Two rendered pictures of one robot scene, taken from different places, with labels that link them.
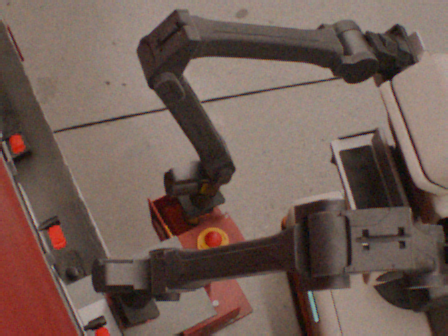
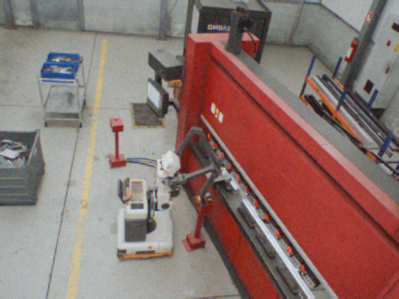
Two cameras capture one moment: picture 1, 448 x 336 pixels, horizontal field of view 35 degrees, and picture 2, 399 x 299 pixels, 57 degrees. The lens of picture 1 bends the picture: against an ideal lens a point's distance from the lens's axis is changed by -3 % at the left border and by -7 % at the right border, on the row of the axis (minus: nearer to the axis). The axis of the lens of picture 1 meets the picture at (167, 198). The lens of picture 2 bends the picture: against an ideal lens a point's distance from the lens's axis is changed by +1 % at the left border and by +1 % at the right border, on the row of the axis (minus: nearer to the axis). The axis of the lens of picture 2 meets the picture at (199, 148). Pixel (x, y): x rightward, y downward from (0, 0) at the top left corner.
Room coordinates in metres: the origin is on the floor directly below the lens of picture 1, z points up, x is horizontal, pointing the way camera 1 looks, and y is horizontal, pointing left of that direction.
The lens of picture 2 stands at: (3.55, -0.64, 3.80)
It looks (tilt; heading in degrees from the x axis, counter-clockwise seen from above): 37 degrees down; 172
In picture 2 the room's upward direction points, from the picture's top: 9 degrees clockwise
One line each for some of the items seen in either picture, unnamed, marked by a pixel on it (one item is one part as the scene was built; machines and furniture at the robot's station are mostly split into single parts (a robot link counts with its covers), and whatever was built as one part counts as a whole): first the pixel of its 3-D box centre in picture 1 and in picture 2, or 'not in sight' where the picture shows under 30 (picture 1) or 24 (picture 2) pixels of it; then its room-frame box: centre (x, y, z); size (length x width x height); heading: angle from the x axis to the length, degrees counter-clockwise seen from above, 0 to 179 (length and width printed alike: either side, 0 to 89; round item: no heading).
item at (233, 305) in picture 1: (207, 299); (193, 240); (0.59, -0.09, 0.06); 0.25 x 0.20 x 0.12; 112
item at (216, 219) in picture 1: (199, 232); (203, 202); (0.58, -0.07, 0.75); 0.20 x 0.16 x 0.18; 22
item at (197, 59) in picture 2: not in sight; (209, 117); (-0.67, 0.05, 1.15); 0.85 x 0.25 x 2.30; 110
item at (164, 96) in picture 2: not in sight; (158, 97); (-0.63, -0.68, 1.42); 0.45 x 0.12 x 0.36; 29
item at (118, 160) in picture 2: not in sight; (117, 142); (-0.90, -1.26, 0.41); 0.25 x 0.20 x 0.83; 110
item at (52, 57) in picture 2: not in sight; (63, 61); (-2.44, -2.35, 0.92); 0.50 x 0.36 x 0.18; 96
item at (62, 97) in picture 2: not in sight; (63, 92); (-2.19, -2.33, 0.47); 0.90 x 0.66 x 0.95; 6
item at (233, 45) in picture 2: not in sight; (242, 31); (-0.24, 0.16, 2.53); 0.33 x 0.25 x 0.47; 20
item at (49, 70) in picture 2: not in sight; (59, 72); (-2.02, -2.33, 0.92); 0.50 x 0.36 x 0.18; 96
